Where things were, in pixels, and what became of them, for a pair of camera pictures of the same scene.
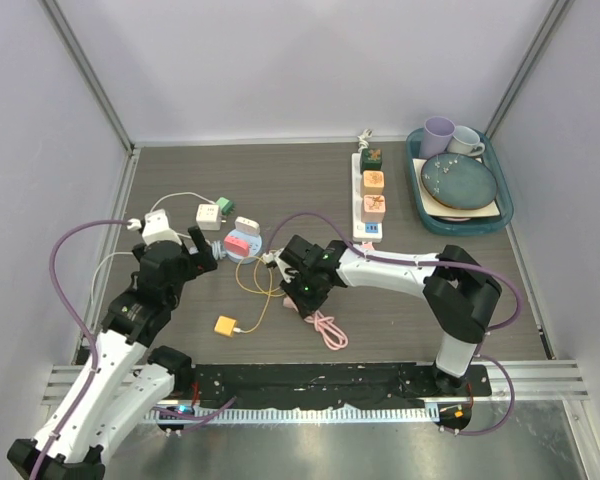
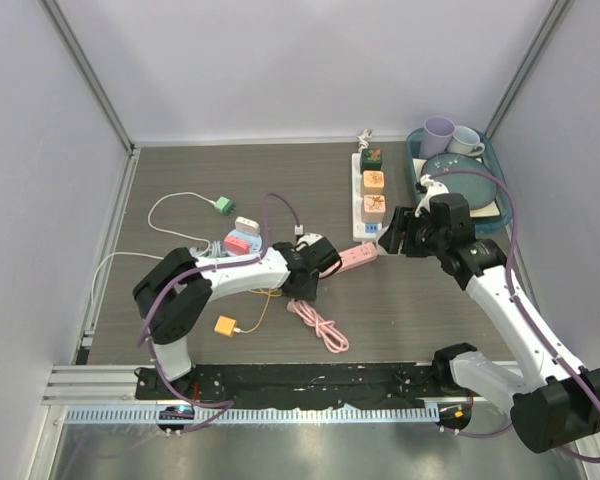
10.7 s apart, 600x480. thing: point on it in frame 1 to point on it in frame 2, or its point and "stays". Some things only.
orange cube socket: [373, 182] stays
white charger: [247, 226] stays
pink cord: [331, 336] stays
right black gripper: [306, 306] to [404, 220]
